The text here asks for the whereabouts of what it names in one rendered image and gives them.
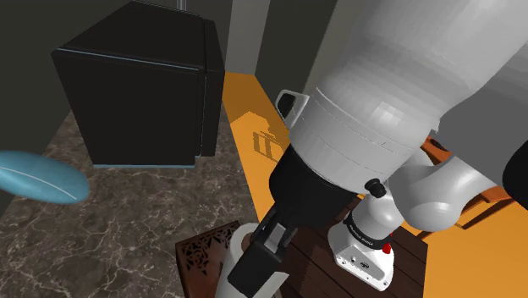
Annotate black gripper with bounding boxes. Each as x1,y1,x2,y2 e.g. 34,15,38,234
227,143,360,298

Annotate white paper towel roll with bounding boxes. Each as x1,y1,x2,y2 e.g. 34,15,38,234
213,222,290,298

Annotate dark wooden robot stand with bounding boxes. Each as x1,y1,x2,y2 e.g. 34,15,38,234
283,196,429,298

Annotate dark brown carved box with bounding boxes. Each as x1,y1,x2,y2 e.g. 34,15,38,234
174,220,241,298

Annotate black box appliance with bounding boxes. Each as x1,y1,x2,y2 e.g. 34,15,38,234
50,0,227,170

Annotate blue oval dish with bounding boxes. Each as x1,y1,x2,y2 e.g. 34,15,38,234
0,150,91,206

